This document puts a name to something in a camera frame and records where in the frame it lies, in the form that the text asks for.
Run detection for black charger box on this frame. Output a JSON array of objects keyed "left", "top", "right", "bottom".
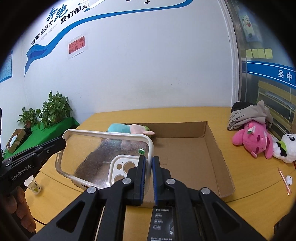
[{"left": 147, "top": 206, "right": 175, "bottom": 241}]

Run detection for clear white phone case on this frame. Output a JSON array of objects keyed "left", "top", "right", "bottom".
[{"left": 55, "top": 129, "right": 154, "bottom": 190}]

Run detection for person's left hand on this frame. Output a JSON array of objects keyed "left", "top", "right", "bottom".
[{"left": 1, "top": 187, "right": 36, "bottom": 233}]

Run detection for small white paper cup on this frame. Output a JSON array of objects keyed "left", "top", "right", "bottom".
[{"left": 24, "top": 175, "right": 41, "bottom": 195}]

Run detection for cardboard tissue box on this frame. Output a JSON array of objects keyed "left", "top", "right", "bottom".
[{"left": 6, "top": 128, "right": 26, "bottom": 154}]

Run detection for green covered side bench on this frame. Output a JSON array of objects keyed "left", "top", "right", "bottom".
[{"left": 4, "top": 117, "right": 79, "bottom": 160}]

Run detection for small potted green plant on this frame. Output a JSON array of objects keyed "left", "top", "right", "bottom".
[{"left": 18, "top": 107, "right": 42, "bottom": 128}]

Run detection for large potted green plant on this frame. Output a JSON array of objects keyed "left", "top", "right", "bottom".
[{"left": 38, "top": 91, "right": 73, "bottom": 128}]

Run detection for brown cardboard box tray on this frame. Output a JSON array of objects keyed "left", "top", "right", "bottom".
[{"left": 146, "top": 121, "right": 235, "bottom": 198}]

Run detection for pig plush teal outfit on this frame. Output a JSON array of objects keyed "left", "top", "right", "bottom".
[{"left": 107, "top": 123, "right": 155, "bottom": 136}]

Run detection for pink pen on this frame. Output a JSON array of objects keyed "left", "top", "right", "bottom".
[{"left": 277, "top": 167, "right": 292, "bottom": 196}]

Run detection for pink plush toy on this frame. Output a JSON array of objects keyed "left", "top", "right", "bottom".
[{"left": 232, "top": 120, "right": 273, "bottom": 159}]

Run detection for small white earbud case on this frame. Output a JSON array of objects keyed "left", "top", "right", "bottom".
[{"left": 285, "top": 175, "right": 293, "bottom": 186}]

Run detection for grey printed cloth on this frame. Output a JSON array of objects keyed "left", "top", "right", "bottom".
[{"left": 227, "top": 100, "right": 273, "bottom": 131}]

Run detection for white panda plush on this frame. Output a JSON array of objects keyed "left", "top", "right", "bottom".
[{"left": 272, "top": 133, "right": 296, "bottom": 164}]

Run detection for black cap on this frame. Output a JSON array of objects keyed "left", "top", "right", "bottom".
[{"left": 231, "top": 101, "right": 253, "bottom": 113}]

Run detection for yellow sticky notes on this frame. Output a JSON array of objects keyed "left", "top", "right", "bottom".
[{"left": 246, "top": 48, "right": 273, "bottom": 59}]

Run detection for red paper wall notice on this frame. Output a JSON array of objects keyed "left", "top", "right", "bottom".
[{"left": 68, "top": 34, "right": 88, "bottom": 59}]

